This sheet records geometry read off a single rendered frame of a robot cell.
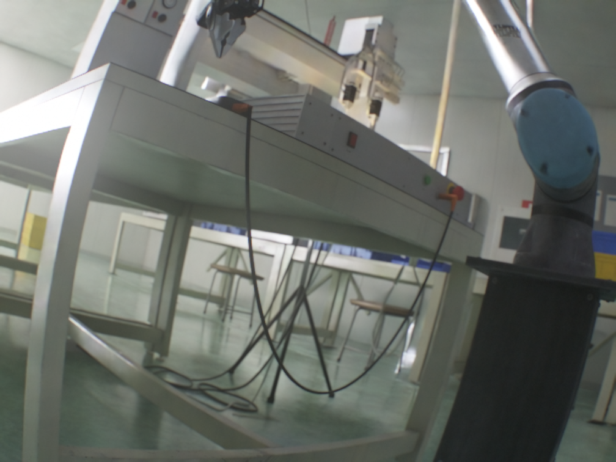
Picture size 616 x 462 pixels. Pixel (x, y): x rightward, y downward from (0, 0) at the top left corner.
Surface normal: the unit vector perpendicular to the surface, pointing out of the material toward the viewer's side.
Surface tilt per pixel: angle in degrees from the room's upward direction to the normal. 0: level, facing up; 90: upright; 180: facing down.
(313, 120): 90
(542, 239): 73
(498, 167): 90
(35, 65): 90
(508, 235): 90
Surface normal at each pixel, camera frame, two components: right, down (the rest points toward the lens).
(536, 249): -0.66, -0.51
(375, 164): 0.73, 0.11
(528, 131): -0.47, -0.07
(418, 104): -0.64, -0.21
